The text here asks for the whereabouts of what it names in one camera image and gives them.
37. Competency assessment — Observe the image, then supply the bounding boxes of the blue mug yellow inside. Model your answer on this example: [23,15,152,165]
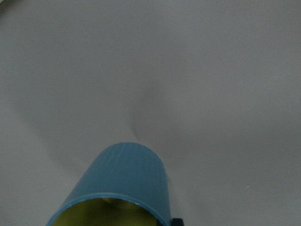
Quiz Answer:
[48,142,184,226]

